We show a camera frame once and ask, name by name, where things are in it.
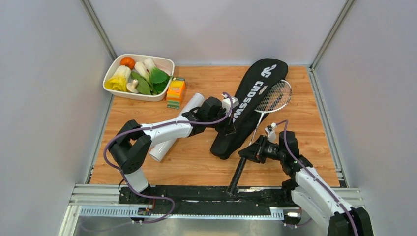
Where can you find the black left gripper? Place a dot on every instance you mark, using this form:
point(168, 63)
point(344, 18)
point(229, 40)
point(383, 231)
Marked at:
point(229, 127)

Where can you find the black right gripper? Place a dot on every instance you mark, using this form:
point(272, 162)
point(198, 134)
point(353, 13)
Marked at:
point(254, 151)

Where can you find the black racket bag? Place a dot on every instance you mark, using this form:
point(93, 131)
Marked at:
point(255, 84)

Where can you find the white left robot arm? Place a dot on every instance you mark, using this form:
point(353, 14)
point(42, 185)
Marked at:
point(127, 151)

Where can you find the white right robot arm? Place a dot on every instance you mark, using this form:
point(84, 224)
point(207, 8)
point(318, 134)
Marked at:
point(307, 189)

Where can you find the packaged colourful sponges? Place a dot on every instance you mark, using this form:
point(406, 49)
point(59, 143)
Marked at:
point(175, 92)

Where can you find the green toy bok choy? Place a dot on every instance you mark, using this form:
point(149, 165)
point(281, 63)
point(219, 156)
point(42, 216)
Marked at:
point(157, 77)

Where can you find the toy mushroom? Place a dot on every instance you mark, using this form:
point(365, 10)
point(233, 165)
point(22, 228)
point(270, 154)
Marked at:
point(132, 86)

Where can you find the white toy bok choy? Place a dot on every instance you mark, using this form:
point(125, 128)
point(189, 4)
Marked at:
point(142, 70)

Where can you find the yellow toy cabbage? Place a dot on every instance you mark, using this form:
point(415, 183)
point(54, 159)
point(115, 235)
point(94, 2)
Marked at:
point(119, 80)

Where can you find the orange toy pumpkin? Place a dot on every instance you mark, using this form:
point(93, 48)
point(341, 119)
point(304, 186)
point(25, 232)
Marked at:
point(128, 62)

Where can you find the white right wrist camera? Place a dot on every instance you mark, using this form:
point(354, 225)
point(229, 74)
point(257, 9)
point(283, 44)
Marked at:
point(270, 132)

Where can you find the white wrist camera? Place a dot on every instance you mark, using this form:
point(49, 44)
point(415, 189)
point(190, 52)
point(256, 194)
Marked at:
point(270, 132)
point(229, 102)

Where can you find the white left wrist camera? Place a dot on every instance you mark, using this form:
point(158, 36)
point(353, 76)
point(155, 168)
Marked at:
point(229, 102)

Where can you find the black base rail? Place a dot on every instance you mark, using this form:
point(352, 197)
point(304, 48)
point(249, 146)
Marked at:
point(162, 202)

